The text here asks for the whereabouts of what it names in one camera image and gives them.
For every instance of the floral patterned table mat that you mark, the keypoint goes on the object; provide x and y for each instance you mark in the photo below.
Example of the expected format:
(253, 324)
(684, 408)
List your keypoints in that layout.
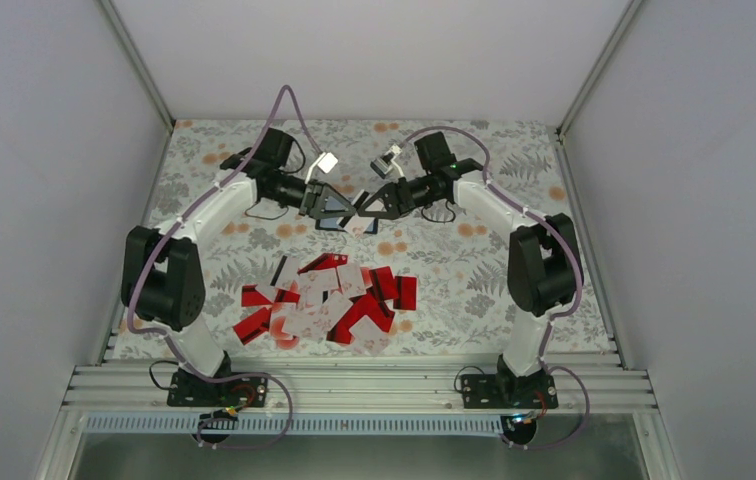
(463, 303)

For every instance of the red card far right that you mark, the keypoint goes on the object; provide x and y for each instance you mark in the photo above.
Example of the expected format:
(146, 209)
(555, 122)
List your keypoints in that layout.
(407, 287)

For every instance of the red card centre right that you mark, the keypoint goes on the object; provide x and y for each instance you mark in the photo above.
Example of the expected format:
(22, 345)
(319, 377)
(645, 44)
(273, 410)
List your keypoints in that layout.
(384, 285)

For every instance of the red card lower right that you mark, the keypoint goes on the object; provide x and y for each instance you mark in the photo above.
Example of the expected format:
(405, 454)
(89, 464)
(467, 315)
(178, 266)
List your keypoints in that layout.
(366, 306)

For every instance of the black card holder wallet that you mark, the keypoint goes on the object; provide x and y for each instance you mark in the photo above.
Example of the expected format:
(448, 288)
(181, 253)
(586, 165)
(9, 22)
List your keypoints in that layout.
(336, 225)

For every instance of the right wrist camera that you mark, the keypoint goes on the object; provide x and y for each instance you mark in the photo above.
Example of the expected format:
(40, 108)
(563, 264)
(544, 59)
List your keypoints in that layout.
(386, 164)

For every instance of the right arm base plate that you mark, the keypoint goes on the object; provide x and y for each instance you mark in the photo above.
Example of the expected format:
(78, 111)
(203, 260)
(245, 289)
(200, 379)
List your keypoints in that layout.
(493, 392)

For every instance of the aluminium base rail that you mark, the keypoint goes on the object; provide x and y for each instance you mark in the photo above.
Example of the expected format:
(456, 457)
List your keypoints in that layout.
(362, 385)

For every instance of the white floral card centre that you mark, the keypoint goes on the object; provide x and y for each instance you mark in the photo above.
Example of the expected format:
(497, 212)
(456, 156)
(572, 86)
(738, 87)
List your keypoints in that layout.
(312, 286)

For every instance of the slotted cable duct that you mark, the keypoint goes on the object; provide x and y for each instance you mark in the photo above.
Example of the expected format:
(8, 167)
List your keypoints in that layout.
(299, 424)

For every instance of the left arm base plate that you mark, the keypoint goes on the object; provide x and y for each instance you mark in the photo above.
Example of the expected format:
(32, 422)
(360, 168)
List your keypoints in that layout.
(187, 390)

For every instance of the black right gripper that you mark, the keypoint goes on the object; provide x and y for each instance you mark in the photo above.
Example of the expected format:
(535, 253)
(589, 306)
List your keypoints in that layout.
(397, 199)

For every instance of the aluminium frame post right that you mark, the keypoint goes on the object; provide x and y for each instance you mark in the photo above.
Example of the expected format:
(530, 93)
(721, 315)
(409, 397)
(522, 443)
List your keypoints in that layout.
(600, 65)

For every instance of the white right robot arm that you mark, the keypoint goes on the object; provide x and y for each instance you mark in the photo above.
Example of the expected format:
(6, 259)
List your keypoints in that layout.
(544, 272)

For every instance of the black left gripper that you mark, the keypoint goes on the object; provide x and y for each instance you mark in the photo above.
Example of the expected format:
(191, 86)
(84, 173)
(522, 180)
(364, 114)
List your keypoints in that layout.
(316, 202)

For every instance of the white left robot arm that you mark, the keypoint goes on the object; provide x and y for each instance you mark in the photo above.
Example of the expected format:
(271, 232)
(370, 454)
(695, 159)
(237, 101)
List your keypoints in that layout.
(162, 279)

